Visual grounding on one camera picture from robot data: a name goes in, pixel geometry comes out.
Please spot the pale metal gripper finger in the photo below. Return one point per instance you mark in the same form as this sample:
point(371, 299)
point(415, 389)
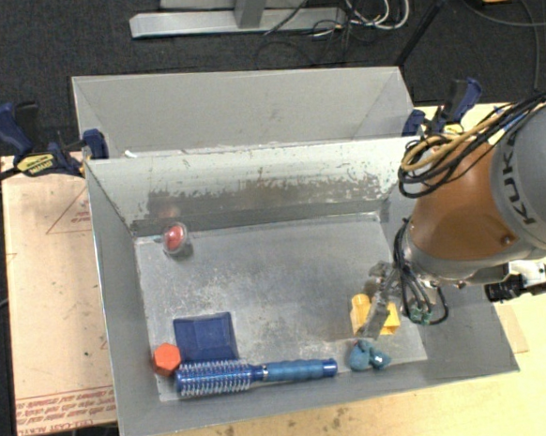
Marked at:
point(382, 319)
point(368, 321)

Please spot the yellow plastic block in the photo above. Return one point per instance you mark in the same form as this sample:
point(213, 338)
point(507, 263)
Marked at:
point(359, 311)

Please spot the teal toy animal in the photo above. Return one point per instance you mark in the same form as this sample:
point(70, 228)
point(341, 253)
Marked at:
point(364, 358)

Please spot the grey metal bin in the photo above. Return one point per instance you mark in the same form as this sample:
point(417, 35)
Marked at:
point(278, 278)

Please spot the blue round hair brush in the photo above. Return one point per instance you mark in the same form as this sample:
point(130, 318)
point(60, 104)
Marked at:
point(248, 375)

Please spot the orange hexagonal block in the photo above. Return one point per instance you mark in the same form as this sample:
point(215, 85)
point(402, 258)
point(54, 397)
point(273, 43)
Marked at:
point(166, 358)

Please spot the red ball in clear dome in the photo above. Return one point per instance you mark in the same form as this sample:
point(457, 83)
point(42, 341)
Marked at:
point(175, 238)

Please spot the brown cardboard board red print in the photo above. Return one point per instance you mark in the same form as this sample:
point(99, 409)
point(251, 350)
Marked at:
point(53, 295)

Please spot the black cylinder on white bracket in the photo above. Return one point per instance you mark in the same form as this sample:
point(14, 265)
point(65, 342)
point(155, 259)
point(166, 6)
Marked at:
point(518, 282)

